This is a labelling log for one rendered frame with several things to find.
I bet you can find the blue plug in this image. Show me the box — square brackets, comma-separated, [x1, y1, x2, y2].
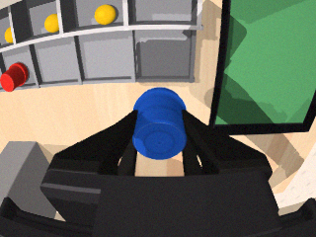
[132, 87, 187, 160]

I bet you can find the yellow marble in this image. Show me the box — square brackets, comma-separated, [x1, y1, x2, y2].
[95, 5, 116, 25]
[5, 27, 13, 42]
[44, 14, 59, 33]

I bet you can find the green tray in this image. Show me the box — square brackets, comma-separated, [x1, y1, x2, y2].
[208, 0, 316, 135]

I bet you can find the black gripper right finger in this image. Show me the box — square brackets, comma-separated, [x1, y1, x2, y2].
[182, 110, 273, 180]

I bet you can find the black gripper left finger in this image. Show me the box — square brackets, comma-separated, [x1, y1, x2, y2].
[47, 110, 138, 176]

